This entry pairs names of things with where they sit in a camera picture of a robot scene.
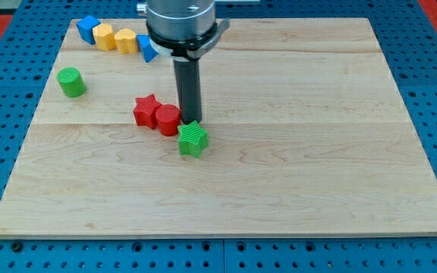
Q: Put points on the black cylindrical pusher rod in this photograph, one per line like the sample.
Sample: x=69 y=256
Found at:
x=187 y=75

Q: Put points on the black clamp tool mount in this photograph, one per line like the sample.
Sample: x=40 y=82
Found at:
x=188 y=49

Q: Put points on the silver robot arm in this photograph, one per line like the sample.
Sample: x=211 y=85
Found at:
x=184 y=31

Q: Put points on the red star block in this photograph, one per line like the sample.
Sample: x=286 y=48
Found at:
x=145 y=111

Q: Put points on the green star block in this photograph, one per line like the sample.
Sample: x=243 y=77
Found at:
x=192 y=139

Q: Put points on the blue triangle block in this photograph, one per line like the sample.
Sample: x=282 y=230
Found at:
x=146 y=49

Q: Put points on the red cylinder block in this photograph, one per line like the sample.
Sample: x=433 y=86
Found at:
x=168 y=118

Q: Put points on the yellow heart block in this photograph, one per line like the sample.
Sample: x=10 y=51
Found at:
x=126 y=41

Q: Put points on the yellow hexagon block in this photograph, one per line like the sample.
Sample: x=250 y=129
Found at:
x=104 y=37

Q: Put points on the blue cube block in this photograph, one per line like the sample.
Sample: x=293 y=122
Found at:
x=85 y=28

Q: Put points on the green cylinder block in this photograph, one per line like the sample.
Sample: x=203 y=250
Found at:
x=71 y=82

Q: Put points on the wooden board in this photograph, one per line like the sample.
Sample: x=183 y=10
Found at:
x=308 y=137

